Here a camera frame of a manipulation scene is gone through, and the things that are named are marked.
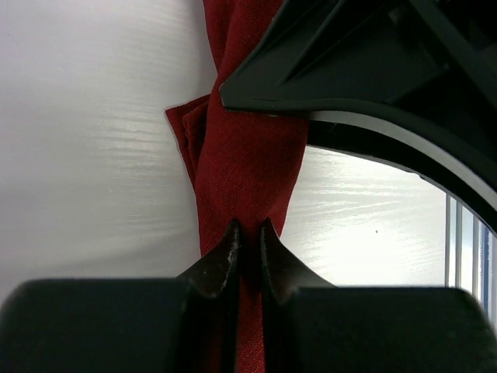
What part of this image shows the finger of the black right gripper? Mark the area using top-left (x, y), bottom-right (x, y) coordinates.
top-left (220, 1), bottom-right (496, 230)

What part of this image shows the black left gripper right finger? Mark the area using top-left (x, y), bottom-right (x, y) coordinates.
top-left (259, 221), bottom-right (496, 372)

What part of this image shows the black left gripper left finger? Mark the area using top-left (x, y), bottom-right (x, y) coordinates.
top-left (1, 221), bottom-right (242, 372)

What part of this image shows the dark red cloth napkin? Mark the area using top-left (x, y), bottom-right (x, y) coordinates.
top-left (165, 1), bottom-right (308, 372)

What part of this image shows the right aluminium side rail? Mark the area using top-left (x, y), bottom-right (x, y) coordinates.
top-left (444, 195), bottom-right (496, 322)

